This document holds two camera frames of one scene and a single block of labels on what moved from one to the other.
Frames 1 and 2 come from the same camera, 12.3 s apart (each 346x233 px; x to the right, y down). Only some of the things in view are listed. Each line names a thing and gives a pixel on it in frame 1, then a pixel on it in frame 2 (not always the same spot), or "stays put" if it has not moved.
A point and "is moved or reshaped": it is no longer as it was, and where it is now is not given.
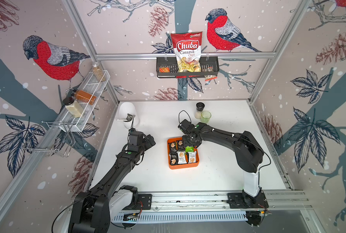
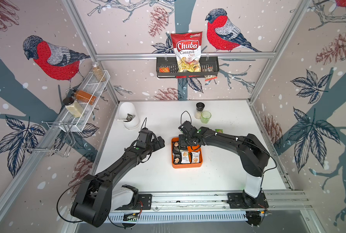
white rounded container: (128, 108) stays put
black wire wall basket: (167, 67) stays put
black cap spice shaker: (200, 107) stays put
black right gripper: (194, 144) stays put
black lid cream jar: (73, 107) stays put
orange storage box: (180, 157) is moved or reshaped
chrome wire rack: (52, 139) stays put
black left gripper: (148, 144) to (157, 146)
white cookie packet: (192, 157) is moved or reshaped
